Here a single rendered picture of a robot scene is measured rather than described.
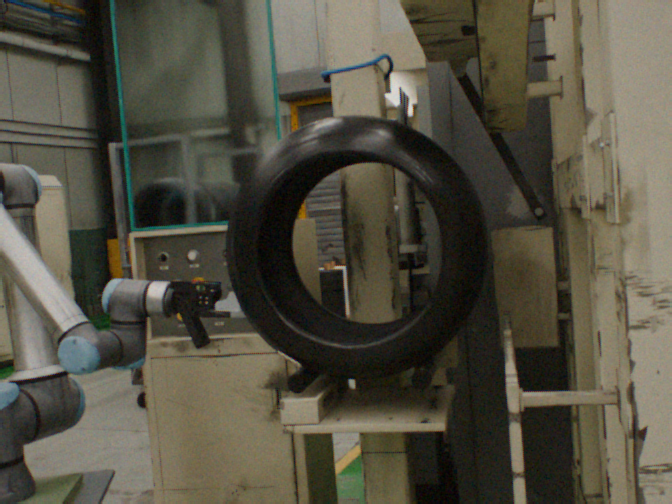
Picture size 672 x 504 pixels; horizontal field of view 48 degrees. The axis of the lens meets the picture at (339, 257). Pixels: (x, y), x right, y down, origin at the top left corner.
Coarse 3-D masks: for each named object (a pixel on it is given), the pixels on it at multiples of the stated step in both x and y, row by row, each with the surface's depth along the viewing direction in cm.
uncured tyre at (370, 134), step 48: (288, 144) 168; (336, 144) 164; (384, 144) 162; (432, 144) 164; (240, 192) 172; (288, 192) 196; (432, 192) 160; (240, 240) 170; (288, 240) 197; (480, 240) 162; (240, 288) 171; (288, 288) 198; (480, 288) 166; (288, 336) 169; (336, 336) 196; (384, 336) 193; (432, 336) 163
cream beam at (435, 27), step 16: (400, 0) 136; (416, 0) 135; (432, 0) 136; (448, 0) 137; (464, 0) 137; (416, 16) 146; (432, 16) 147; (448, 16) 148; (464, 16) 149; (416, 32) 160; (432, 32) 161; (448, 32) 162; (432, 48) 177; (448, 48) 178; (464, 48) 180
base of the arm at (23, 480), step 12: (24, 456) 191; (0, 468) 183; (12, 468) 186; (24, 468) 189; (0, 480) 183; (12, 480) 185; (24, 480) 187; (0, 492) 182; (12, 492) 185; (24, 492) 186
